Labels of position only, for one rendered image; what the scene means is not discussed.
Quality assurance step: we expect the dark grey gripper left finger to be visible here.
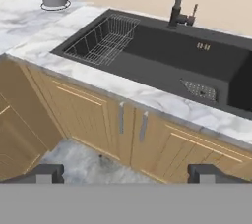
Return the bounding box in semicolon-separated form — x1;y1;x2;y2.
7;163;65;185

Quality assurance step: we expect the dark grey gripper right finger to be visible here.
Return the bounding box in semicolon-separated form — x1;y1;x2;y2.
187;163;246;185

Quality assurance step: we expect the light wood cupboard door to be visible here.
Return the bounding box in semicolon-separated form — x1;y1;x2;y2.
20;64;136;167
130;105;252;185

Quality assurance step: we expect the light wood corner cupboard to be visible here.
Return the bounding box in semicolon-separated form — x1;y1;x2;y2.
0;54;64;183

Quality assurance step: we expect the black kitchen sink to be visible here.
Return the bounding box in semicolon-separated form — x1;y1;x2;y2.
49;8;252;120

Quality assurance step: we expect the dark grey sink tap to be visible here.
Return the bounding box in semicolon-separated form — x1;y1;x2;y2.
167;0;199;28

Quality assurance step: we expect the grey cupboard door handle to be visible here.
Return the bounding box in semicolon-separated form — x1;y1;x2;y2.
138;110;150;143
117;101;126;135

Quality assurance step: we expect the wire dish rack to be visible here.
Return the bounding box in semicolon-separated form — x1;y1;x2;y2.
62;13;142;68

